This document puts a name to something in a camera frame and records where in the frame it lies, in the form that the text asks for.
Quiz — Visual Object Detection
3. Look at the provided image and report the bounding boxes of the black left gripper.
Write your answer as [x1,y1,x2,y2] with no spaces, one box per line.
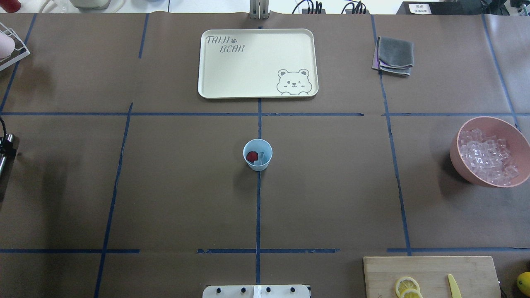
[0,134,19,195]

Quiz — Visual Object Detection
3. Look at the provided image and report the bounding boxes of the red strawberry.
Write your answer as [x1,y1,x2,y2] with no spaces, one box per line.
[246,151,258,163]

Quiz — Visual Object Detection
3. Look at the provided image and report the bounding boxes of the light blue plastic cup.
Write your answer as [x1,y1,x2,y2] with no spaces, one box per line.
[243,138,273,172]

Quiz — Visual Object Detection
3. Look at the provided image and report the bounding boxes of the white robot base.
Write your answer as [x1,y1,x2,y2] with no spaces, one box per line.
[202,284,312,298]

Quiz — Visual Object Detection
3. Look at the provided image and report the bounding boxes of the pink plastic cup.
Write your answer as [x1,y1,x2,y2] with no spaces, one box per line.
[0,31,15,60]

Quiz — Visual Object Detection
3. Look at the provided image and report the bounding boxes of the ice cube in cup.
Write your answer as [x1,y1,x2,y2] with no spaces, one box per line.
[254,151,266,166]

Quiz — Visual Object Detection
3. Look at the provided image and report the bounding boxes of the clear ice cube pile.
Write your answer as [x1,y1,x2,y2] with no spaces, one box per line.
[458,128,519,185]

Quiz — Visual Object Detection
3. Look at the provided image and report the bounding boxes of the cream bear tray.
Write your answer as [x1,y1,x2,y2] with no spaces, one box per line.
[198,29,319,99]

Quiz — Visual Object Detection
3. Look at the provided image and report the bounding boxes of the purple cloth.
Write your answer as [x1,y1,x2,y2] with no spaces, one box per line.
[372,39,382,70]

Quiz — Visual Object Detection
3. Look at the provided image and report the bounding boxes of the grey cloth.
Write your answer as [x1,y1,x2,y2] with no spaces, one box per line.
[377,36,414,76]

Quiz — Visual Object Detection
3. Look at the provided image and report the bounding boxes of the lemon slices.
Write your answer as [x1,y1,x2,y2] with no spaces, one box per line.
[394,276,423,298]

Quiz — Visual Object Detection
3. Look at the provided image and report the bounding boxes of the yellow plastic knife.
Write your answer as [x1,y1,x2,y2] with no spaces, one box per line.
[447,274,462,298]

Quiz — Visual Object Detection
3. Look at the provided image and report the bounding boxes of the pink bowl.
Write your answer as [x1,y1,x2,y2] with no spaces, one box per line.
[449,116,530,188]

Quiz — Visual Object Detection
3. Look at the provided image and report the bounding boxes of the wooden cutting board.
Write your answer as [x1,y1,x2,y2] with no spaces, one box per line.
[363,256,501,298]

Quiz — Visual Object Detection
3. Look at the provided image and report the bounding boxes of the whole lemon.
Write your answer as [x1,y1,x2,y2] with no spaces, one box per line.
[516,272,530,297]

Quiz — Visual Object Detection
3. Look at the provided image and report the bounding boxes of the white wire cup rack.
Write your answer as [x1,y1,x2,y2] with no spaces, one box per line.
[0,22,31,71]

